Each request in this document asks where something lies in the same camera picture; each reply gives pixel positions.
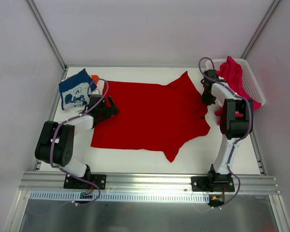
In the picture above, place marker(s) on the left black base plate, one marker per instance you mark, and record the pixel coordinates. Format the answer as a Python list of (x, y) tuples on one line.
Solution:
[(97, 179)]

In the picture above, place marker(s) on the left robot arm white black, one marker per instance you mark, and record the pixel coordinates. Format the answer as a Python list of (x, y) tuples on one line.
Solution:
[(55, 144)]

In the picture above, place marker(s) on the white slotted cable duct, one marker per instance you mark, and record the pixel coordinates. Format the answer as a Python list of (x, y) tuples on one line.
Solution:
[(120, 197)]

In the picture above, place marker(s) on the red t shirt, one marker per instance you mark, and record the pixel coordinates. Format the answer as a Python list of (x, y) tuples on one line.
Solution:
[(153, 117)]

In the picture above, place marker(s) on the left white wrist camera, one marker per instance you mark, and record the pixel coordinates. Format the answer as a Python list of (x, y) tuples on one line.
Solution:
[(95, 92)]

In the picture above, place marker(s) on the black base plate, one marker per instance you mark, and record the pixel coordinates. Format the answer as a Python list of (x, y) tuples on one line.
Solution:
[(97, 179), (205, 184)]

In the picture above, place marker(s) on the magenta pink t shirt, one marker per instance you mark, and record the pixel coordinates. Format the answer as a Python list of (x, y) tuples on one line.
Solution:
[(232, 73)]

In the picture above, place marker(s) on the folded orange t shirt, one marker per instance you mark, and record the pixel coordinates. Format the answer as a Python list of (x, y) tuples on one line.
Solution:
[(95, 78)]

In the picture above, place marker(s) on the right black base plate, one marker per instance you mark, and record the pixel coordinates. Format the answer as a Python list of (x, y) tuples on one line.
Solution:
[(205, 184)]

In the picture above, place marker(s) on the aluminium mounting rail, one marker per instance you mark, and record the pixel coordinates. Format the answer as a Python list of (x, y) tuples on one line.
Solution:
[(148, 183)]

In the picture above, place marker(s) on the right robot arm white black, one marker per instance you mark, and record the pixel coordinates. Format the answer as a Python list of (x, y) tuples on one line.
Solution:
[(235, 125)]

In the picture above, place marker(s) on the folded blue printed t shirt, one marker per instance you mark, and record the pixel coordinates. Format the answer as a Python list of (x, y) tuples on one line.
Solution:
[(74, 90)]

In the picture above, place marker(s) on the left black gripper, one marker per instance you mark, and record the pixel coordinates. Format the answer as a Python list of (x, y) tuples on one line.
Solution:
[(107, 108)]

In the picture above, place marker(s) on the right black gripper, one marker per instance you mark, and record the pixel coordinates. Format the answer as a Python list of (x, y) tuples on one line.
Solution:
[(208, 97)]

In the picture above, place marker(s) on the white plastic basket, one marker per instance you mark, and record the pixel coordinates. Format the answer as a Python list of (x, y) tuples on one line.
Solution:
[(250, 83)]

